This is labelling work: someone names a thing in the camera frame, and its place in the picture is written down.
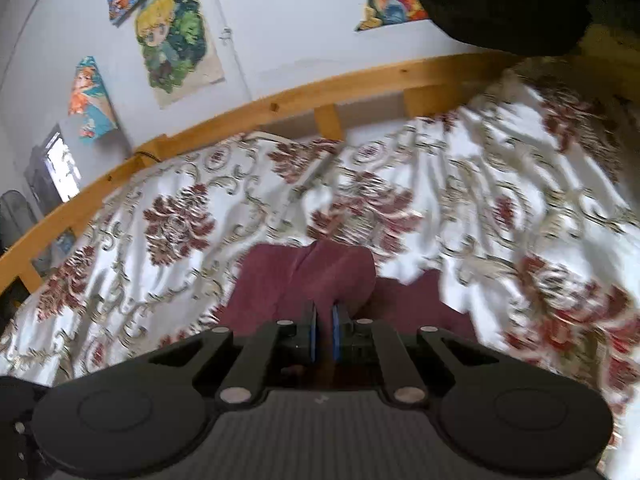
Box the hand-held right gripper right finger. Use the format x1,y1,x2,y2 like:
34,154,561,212
331,303,502,407

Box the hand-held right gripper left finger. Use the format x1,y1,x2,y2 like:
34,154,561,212
148,302,319,405

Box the maroon sweater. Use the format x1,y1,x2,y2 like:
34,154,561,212
214,240,478,391

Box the floral bedspread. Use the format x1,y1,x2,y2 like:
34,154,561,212
0,57,640,466

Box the black mesh chair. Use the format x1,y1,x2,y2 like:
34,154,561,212
0,190,40,257

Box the computer monitor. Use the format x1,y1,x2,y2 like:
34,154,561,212
24,124,83,215

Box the dark fuzzy cloth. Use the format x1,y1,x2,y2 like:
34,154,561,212
402,0,640,57

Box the wooden bed frame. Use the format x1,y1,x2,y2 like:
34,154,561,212
0,22,640,293

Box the white wall cable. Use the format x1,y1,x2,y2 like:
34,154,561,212
202,0,254,102

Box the small blue cartoon wall poster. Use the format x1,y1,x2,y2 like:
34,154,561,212
68,56,119,144

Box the blond cartoon wall poster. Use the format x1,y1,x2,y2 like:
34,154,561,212
134,0,226,109

